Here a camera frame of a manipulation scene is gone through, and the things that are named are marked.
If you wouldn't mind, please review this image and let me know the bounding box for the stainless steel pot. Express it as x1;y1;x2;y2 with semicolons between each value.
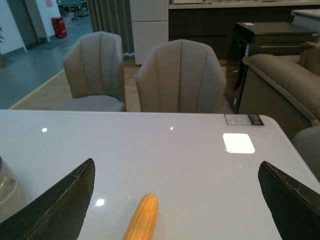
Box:
0;158;26;223

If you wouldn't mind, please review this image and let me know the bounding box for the yellow corn cob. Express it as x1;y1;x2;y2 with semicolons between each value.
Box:
123;193;159;240

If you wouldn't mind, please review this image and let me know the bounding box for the dark kitchen counter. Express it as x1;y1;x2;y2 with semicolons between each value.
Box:
168;0;320;60

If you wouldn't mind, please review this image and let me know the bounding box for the right beige dining chair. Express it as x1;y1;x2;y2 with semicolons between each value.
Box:
136;39;227;114

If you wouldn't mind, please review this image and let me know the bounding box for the grey chair at right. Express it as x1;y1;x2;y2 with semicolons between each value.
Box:
291;125;320;181

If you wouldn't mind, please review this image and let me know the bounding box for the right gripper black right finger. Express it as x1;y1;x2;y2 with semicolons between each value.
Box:
258;161;320;240

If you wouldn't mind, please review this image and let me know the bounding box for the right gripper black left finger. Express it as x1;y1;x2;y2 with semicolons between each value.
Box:
0;158;96;240

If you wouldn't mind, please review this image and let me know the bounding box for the brown sofa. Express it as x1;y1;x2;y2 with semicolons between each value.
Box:
238;42;320;139

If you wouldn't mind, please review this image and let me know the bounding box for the red cabinet box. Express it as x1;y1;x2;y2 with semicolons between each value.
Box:
51;17;68;39

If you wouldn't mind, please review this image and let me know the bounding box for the white pillar cabinet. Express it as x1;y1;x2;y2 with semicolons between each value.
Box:
129;0;169;65

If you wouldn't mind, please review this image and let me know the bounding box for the table label sticker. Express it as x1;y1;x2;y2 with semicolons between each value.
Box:
224;114;264;126

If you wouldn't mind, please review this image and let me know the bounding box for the black appliance cabinet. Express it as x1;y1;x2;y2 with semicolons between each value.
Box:
224;21;318;115

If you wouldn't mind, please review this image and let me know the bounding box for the beige dining chair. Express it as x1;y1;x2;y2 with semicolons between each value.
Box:
136;39;227;114
61;31;126;112

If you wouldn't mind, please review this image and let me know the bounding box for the left beige dining chair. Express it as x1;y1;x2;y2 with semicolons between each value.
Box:
61;31;126;112

